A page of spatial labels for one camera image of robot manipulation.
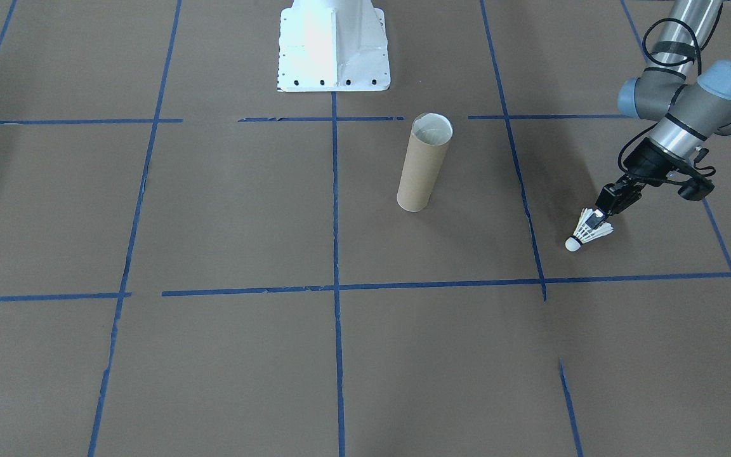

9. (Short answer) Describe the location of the white feather shuttlecock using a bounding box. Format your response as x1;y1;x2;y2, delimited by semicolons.
565;208;616;253

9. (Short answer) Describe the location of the brown cardboard tube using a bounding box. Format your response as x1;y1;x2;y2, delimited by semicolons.
396;112;454;213

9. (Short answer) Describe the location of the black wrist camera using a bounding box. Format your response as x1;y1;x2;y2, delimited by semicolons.
671;166;716;202

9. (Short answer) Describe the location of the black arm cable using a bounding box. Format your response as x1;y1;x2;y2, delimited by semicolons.
617;17;704;182

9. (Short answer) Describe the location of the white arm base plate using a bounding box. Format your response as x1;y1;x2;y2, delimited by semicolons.
276;0;392;93

